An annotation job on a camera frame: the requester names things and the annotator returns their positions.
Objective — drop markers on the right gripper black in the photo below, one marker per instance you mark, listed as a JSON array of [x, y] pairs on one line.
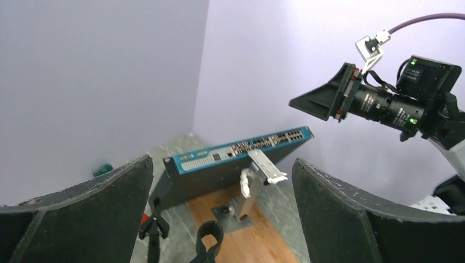
[[332, 99]]

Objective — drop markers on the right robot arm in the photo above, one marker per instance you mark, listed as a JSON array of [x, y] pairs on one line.
[[420, 102]]

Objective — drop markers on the metal bracket on board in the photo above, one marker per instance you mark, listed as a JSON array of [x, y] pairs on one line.
[[260, 172]]

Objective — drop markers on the wooden board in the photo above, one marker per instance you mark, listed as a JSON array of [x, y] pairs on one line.
[[260, 242]]

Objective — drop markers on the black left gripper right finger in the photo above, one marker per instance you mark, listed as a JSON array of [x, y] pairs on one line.
[[343, 223]]

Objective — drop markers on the green handled screwdriver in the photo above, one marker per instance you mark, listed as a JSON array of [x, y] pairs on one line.
[[102, 169]]

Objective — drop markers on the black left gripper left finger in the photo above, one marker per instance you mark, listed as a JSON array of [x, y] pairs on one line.
[[94, 221]]

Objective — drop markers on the blue network switch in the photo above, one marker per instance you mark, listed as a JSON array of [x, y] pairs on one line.
[[199, 172]]

